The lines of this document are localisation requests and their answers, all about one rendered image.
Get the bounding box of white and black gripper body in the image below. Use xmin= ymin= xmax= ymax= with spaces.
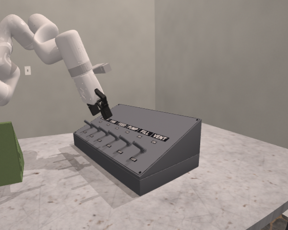
xmin=72 ymin=69 xmax=104 ymax=105

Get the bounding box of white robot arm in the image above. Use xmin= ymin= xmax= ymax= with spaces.
xmin=0 ymin=14 xmax=112 ymax=106

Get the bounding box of grey switch console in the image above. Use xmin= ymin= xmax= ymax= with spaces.
xmin=73 ymin=104 xmax=202 ymax=196

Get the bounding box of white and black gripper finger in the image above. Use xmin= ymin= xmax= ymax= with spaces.
xmin=95 ymin=89 xmax=112 ymax=120
xmin=87 ymin=103 xmax=100 ymax=116

